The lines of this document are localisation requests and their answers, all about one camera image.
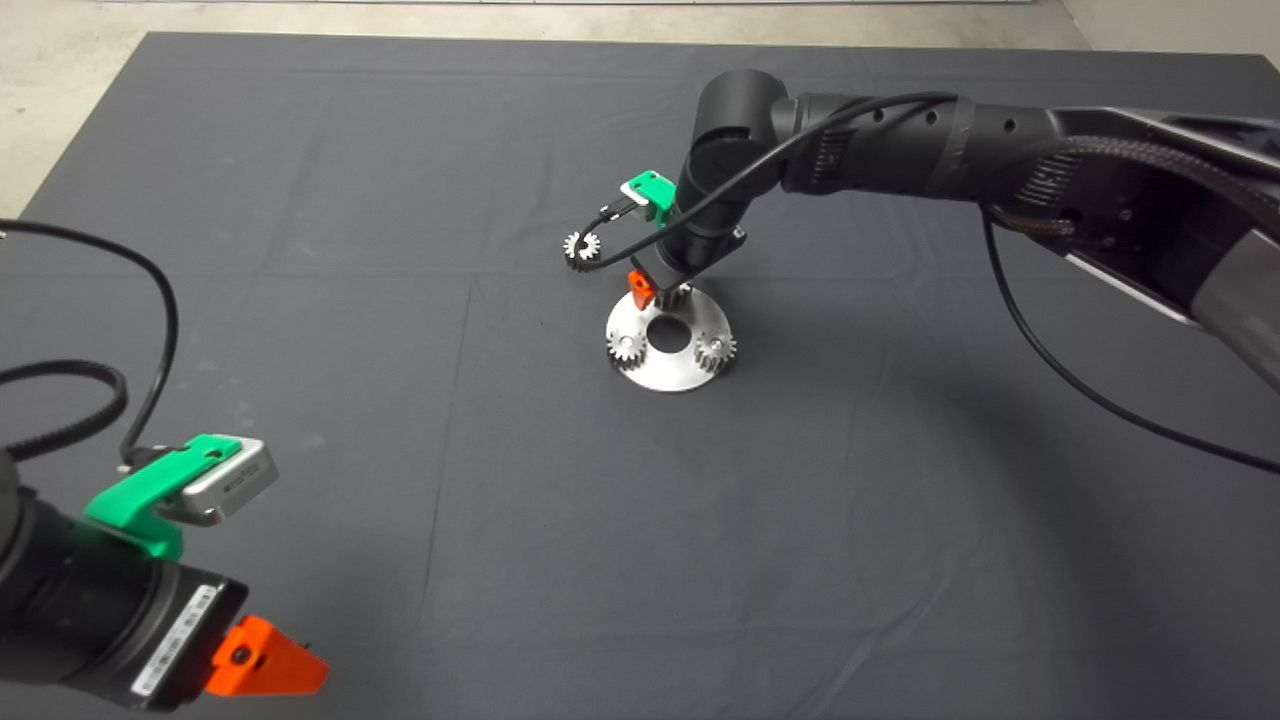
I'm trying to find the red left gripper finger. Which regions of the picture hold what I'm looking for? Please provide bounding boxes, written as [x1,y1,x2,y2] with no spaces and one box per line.
[205,615,329,698]

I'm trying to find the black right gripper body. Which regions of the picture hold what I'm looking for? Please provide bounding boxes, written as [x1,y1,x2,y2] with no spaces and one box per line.
[632,225,748,291]

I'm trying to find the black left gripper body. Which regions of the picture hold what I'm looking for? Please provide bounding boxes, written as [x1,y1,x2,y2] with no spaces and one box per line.
[75,560,249,713]

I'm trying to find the round metal plate with pins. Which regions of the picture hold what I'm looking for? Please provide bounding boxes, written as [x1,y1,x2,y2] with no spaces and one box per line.
[606,285,735,394]

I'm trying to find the dark grey table cloth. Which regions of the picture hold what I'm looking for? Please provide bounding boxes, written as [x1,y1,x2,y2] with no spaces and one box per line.
[0,32,1280,720]

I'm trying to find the green right camera mount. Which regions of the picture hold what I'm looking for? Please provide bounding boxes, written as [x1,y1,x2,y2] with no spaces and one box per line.
[622,170,679,223]

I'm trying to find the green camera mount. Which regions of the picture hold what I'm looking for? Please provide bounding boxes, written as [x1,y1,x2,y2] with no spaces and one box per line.
[622,170,679,223]
[83,433,241,561]

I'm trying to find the green left camera mount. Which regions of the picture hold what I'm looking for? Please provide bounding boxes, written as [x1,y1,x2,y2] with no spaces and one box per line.
[83,433,241,561]

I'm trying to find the silver left camera box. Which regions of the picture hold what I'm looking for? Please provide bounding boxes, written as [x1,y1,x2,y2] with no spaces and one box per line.
[160,440,279,528]

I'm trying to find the black braided left arm hose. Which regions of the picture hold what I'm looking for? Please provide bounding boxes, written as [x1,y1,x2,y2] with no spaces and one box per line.
[0,360,129,461]

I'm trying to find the black braided arm hose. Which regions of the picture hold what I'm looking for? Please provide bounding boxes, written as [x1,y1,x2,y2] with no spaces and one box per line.
[985,135,1280,241]
[0,360,129,461]

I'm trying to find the thin black left camera cable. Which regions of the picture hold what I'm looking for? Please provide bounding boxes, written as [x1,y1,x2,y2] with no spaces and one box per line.
[0,218,181,466]

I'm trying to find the black braided right arm hose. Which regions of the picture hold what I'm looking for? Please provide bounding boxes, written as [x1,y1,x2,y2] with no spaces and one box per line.
[985,135,1280,241]

